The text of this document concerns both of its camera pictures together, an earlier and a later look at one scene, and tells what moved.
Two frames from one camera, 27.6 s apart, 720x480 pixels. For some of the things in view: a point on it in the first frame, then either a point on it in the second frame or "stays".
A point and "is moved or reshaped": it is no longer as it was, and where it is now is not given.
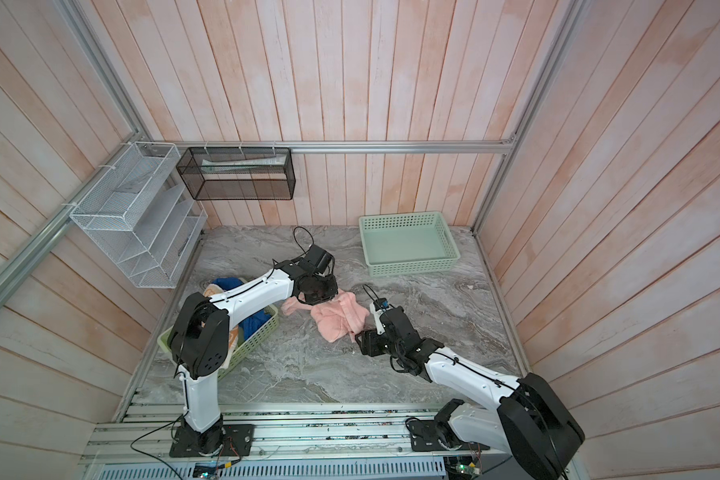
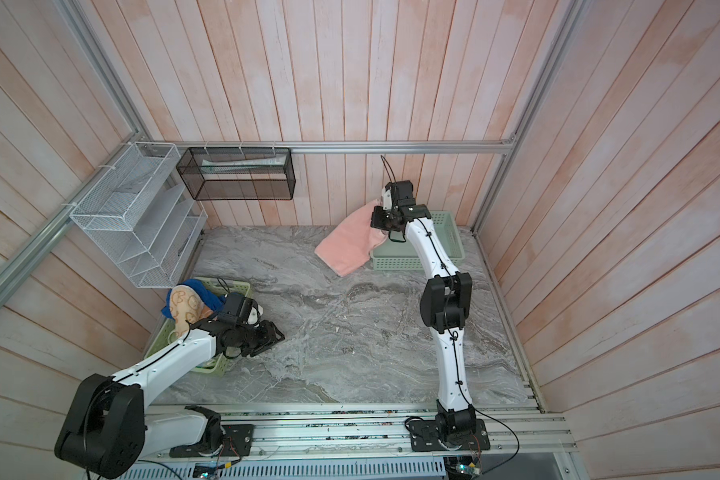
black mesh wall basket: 237,174 stays
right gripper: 370,341 → 375,219
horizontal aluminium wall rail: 507,144 stays
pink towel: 337,318 → 353,242
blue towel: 248,324 → 208,296
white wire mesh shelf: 139,213 stays
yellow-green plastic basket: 239,349 is moved or reshaped
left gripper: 332,291 → 269,337
